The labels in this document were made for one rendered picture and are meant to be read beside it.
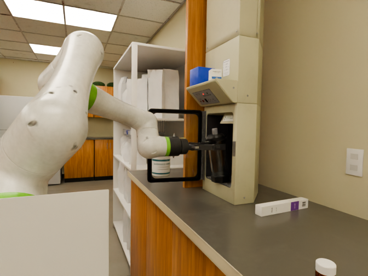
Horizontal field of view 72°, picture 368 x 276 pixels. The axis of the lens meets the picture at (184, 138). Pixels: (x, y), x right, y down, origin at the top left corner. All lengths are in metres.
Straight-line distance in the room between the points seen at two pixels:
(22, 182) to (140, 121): 0.66
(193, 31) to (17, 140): 1.20
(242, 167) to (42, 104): 0.91
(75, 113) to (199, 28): 1.16
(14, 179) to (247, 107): 0.94
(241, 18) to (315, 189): 0.90
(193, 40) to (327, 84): 0.74
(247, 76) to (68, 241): 1.00
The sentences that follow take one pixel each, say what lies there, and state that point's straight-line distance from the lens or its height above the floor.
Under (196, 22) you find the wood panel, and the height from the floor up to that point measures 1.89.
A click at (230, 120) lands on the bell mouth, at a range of 1.27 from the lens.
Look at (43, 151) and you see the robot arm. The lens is 0.54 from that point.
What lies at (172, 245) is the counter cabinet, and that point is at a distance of 1.25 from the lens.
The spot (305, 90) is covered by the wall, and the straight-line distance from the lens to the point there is 1.49.
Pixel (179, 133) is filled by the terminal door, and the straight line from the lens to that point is 1.40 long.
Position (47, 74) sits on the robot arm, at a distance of 0.96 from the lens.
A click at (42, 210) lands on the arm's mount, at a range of 0.44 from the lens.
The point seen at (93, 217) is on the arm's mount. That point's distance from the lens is 0.45.
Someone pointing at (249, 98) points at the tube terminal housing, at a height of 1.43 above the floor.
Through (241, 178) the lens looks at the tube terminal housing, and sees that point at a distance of 1.22.
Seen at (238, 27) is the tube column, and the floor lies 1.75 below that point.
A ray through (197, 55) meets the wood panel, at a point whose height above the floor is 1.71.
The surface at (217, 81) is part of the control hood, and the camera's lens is 1.14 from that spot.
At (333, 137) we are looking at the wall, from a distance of 1.37.
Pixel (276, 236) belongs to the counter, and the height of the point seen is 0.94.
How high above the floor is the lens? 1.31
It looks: 3 degrees down
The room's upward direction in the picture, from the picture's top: 1 degrees clockwise
